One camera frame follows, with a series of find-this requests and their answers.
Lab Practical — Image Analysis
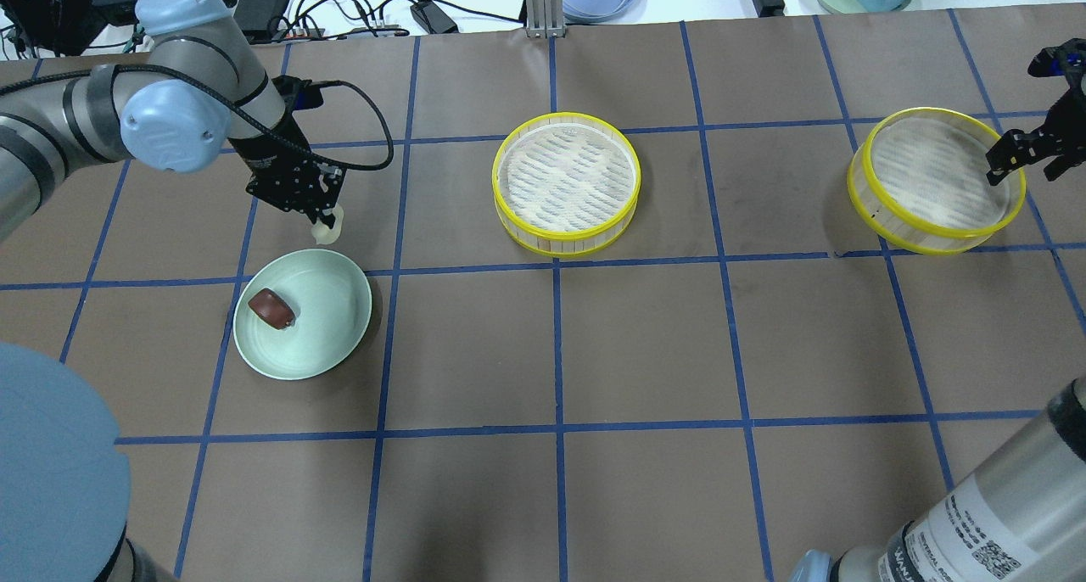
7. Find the yellow steamer basket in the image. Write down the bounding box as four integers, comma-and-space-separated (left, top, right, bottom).
491, 113, 641, 260
845, 107, 1027, 255

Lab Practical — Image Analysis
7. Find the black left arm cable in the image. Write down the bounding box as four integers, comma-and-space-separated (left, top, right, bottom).
93, 63, 395, 173

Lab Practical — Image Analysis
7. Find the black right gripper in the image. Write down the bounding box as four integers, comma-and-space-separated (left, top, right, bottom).
986, 90, 1085, 185

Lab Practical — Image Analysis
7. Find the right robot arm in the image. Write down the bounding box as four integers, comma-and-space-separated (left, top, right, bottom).
791, 38, 1085, 581

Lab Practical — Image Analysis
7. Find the white bun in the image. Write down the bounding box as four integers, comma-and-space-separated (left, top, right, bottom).
311, 210, 344, 245

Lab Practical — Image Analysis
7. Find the aluminium frame post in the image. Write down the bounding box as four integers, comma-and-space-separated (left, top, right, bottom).
525, 0, 567, 38

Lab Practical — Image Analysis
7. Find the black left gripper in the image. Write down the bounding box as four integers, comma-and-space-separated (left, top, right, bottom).
245, 137, 343, 229

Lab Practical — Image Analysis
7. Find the mint green plate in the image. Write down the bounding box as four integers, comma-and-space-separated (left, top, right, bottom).
233, 249, 372, 381

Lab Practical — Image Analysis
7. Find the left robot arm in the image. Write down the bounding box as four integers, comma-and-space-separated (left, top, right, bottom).
1, 0, 343, 581

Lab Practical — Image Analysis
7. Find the black power adapter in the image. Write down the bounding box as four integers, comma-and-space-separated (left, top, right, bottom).
411, 1, 459, 36

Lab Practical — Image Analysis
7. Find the brown bun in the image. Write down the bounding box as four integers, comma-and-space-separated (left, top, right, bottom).
247, 288, 296, 330

